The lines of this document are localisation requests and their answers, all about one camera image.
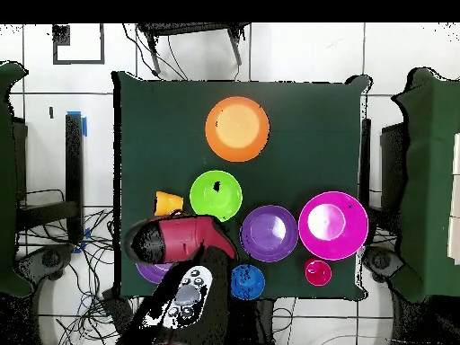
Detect large orange bowl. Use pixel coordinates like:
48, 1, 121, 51
204, 95, 270, 163

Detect purple bowl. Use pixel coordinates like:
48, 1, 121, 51
239, 204, 299, 263
135, 261, 174, 285

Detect green bowl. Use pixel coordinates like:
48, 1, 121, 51
189, 169, 243, 223

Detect orange cup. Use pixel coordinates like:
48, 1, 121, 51
154, 190, 185, 217

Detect dark green table cloth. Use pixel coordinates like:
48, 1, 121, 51
111, 70, 371, 301

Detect blue bowl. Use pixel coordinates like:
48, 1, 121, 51
230, 263, 266, 301

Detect red cup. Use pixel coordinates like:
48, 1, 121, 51
304, 258, 333, 288

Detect large pink bowl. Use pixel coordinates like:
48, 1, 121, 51
297, 190, 370, 261

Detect blue tape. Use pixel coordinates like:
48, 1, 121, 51
66, 110, 88, 137

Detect black power strip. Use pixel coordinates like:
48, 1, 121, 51
101, 289, 134, 335

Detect black stand foot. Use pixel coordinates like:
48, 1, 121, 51
13, 243, 75, 288
362, 245, 405, 283

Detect black chair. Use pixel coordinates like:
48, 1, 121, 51
136, 22, 252, 78

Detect green cloth side table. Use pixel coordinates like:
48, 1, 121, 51
390, 66, 460, 304
0, 61, 35, 298

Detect white boxes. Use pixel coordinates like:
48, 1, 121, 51
447, 131, 460, 266

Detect tangle of floor cables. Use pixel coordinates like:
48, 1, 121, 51
17, 188, 137, 345

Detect black table frame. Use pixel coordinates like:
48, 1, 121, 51
359, 117, 409, 217
12, 111, 85, 245

